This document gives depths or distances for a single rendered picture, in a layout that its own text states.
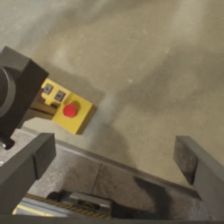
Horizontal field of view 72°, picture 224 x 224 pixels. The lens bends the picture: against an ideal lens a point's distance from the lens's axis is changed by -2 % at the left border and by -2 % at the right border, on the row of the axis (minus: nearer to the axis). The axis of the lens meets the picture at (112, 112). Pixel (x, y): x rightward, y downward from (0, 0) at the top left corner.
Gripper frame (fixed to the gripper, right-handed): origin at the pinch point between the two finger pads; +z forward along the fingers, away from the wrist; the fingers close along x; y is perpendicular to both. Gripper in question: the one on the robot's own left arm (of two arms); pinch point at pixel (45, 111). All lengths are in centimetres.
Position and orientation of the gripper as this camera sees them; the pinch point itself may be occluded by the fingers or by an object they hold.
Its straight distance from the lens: 35.7
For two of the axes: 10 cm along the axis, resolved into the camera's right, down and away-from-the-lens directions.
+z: 1.3, 1.6, 9.8
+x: 5.0, -8.7, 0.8
